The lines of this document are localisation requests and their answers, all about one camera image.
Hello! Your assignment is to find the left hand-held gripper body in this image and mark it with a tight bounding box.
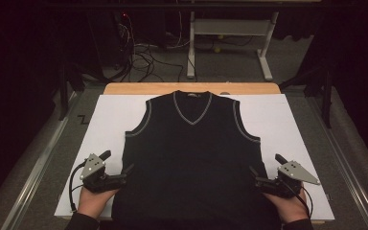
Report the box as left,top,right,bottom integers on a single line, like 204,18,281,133
79,153,128,194

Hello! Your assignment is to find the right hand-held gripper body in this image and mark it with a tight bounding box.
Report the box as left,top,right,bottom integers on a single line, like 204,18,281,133
255,160,321,199

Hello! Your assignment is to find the black knit vest grey trim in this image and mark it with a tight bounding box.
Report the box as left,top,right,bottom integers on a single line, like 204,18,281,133
111,90,282,230

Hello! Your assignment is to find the person's left hand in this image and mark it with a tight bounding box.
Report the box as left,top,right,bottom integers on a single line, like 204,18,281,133
77,186,120,220

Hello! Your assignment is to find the person's right hand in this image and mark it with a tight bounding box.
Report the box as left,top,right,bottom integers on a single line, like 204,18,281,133
263,188,310,224

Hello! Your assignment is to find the white paper sheet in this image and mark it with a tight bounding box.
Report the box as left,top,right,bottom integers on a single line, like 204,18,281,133
54,93,335,221

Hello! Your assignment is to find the black metal stand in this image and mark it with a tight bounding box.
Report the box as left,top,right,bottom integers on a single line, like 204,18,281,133
279,63,337,129
57,60,87,121

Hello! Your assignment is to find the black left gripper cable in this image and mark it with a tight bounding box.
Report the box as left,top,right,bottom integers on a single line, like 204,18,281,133
68,161,87,214

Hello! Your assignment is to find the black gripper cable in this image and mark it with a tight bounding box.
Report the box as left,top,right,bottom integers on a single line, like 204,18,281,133
68,161,87,214
281,181,314,220

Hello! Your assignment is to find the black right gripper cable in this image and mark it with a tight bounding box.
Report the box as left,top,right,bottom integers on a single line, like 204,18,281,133
281,181,314,220

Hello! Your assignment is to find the silver floor rail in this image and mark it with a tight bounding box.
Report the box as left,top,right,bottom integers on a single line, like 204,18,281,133
306,95,368,230
0,91,79,230

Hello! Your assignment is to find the tangle of black floor cables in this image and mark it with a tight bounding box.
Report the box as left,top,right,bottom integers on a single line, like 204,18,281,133
116,12,186,82

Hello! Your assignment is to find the white metal desk frame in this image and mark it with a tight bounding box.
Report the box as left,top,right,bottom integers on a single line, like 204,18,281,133
186,11,280,81

